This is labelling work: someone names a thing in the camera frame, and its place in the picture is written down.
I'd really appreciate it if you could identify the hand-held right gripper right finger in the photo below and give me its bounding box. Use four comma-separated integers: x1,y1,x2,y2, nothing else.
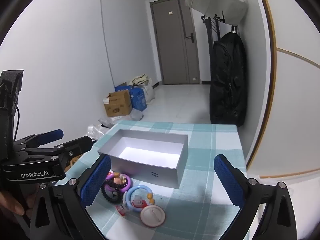
214,154,297,240

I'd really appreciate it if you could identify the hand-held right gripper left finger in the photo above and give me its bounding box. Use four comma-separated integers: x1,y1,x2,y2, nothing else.
30,153,112,240

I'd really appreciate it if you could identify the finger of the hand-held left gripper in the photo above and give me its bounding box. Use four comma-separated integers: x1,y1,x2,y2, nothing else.
21,136,97,167
14,129,64,151

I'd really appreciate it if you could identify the black spiral hair tie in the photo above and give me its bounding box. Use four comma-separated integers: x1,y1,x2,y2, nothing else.
101,184,123,204

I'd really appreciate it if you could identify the black bead bracelet with pig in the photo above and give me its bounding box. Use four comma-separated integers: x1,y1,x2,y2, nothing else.
106,174,127,193

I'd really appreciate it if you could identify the purple bracelet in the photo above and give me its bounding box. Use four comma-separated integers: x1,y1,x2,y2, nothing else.
104,171,132,193

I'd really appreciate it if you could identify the light blue ring bracelet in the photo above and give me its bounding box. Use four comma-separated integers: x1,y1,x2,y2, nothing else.
123,185,155,212

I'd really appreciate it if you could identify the red and white charm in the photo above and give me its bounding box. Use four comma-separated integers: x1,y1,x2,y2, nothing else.
115,204,130,217

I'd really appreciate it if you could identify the grey cardboard box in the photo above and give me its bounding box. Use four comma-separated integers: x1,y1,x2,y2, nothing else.
97,129,188,189

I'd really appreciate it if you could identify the person's left hand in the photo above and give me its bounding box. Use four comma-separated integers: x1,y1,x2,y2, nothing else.
0,190,38,217

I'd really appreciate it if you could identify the clear plastic bag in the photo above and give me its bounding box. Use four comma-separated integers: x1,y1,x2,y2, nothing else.
99,110,144,128
87,124,110,140

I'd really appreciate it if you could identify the teal checkered tablecloth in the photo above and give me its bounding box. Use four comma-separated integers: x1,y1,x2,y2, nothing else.
54,120,250,240

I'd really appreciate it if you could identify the brown cardboard carton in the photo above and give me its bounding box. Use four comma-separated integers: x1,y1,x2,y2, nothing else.
102,90,133,117

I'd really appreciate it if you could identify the blue carton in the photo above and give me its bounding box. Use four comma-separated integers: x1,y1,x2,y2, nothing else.
114,85,147,111

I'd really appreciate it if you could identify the white tote bag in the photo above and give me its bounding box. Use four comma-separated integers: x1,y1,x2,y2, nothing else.
129,74,155,103

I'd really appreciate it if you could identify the white wardrobe with wood trim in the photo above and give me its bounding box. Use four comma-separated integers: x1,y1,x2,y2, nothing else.
245,0,320,178

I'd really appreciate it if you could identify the black backpack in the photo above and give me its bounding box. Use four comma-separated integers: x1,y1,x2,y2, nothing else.
209,32,248,128

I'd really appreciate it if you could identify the grey door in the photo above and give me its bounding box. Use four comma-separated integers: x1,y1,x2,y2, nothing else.
150,0,200,85

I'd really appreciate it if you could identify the black coat rack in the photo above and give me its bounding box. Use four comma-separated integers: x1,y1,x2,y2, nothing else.
201,11,239,63

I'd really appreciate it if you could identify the white hanging bag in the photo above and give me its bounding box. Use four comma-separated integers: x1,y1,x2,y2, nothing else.
185,0,248,25

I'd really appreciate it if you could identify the black cable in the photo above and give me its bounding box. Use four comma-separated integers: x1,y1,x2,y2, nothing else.
14,106,20,142

